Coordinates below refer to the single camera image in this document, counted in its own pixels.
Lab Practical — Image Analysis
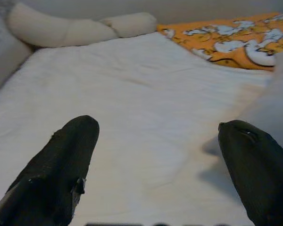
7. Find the yellow cartoon print blanket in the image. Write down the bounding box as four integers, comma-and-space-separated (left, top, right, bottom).
156, 12, 283, 72

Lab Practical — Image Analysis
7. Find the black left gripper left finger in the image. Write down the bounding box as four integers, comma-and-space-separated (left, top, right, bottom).
0, 114, 100, 226

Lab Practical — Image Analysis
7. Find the cream bolster pillow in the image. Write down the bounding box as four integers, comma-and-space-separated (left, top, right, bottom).
99, 11, 158, 38
7, 2, 120, 48

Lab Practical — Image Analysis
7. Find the pale grey pillow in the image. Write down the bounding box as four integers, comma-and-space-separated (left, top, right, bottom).
202, 49, 283, 161

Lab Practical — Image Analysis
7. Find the white mattress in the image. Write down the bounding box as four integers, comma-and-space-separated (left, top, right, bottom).
0, 32, 274, 226

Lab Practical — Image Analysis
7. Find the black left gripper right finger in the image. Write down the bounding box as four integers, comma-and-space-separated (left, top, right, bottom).
217, 119, 283, 226

